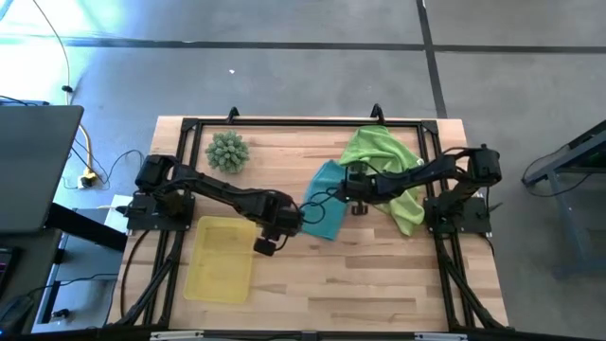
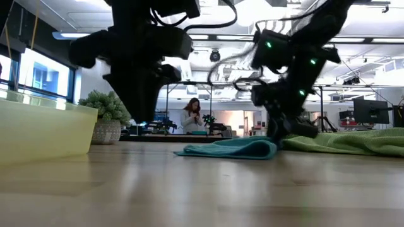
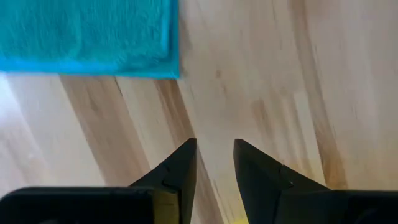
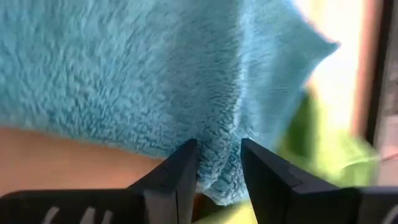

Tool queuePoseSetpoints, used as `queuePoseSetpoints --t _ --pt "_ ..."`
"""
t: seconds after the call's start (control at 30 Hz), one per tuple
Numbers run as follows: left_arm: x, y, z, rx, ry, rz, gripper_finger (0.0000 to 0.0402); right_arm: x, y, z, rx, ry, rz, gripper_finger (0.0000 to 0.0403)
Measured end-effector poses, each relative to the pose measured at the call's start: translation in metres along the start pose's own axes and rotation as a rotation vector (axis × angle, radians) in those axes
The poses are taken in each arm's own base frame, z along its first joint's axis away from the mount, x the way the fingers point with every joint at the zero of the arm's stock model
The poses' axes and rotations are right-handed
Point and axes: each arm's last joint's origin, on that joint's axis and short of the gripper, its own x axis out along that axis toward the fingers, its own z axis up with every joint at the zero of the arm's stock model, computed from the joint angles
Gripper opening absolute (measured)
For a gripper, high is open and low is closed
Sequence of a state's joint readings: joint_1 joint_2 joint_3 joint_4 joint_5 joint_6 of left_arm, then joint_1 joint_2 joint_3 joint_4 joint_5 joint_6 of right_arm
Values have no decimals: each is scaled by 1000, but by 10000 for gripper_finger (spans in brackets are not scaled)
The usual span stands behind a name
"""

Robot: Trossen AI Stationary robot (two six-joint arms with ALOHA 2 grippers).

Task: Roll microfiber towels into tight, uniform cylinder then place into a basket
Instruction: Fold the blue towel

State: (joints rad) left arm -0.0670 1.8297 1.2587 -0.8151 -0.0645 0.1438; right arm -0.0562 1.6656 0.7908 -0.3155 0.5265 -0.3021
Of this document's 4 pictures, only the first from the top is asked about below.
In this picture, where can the black computer mouse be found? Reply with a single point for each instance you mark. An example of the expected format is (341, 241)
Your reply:
(14, 312)

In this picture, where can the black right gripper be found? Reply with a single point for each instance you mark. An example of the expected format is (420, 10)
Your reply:
(357, 187)

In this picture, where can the black keyboard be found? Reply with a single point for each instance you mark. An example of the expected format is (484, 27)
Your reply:
(5, 270)

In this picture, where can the yellow plastic basket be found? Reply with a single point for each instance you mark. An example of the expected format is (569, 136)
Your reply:
(220, 265)

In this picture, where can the black metal table frame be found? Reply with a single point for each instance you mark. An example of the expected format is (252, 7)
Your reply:
(308, 122)

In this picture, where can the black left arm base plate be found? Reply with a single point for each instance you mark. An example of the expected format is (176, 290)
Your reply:
(142, 218)

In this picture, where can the silver bracket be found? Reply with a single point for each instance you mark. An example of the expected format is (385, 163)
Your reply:
(440, 337)
(175, 336)

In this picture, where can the teal microfiber towel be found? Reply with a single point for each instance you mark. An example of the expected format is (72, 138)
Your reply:
(331, 225)

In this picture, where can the green spiky plant ball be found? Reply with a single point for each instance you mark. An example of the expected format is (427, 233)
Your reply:
(227, 151)

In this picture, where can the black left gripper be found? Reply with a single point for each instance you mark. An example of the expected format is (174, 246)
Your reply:
(279, 222)

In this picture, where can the white box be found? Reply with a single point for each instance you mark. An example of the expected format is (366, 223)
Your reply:
(116, 215)

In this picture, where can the blue-grey metal desk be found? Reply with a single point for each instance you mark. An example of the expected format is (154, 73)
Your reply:
(572, 222)

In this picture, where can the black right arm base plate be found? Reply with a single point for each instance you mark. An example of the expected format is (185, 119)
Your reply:
(473, 220)

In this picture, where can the green microfiber towel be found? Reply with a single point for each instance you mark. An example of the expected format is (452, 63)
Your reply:
(379, 147)

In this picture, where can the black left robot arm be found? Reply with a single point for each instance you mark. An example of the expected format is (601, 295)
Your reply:
(213, 187)

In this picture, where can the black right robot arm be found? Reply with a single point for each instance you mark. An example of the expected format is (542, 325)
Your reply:
(426, 173)

